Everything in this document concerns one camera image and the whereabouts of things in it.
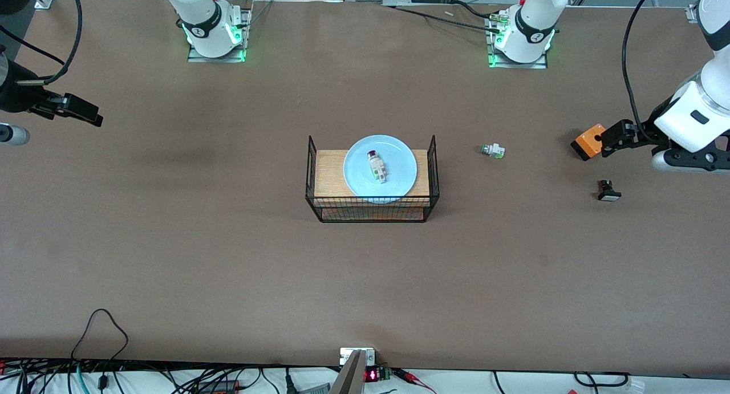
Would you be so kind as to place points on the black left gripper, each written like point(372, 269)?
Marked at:
point(649, 131)

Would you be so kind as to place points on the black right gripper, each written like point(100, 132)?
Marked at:
point(17, 94)

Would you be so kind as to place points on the light blue round plate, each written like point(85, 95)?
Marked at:
point(402, 163)

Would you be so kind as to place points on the red push button switch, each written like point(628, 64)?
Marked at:
point(377, 169)

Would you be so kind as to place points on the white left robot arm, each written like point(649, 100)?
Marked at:
point(533, 29)

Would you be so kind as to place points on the black square white-cap button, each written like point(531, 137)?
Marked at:
point(609, 195)

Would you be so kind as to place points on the black power adapter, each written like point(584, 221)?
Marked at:
point(219, 386)

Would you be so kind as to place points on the red clip test leads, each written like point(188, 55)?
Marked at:
point(406, 374)

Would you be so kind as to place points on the red digit display module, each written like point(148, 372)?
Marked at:
point(372, 375)

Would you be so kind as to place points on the orange button enclosure box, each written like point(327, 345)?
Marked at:
point(587, 143)

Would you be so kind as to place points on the aluminium corner bracket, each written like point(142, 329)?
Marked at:
point(693, 15)
point(44, 1)

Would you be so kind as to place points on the green push button switch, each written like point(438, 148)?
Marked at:
point(495, 151)

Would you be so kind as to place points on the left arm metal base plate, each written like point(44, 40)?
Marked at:
point(516, 64)

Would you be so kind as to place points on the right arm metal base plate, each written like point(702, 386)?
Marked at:
point(242, 46)

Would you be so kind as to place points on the silver camera mount bracket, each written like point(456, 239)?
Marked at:
point(353, 377)

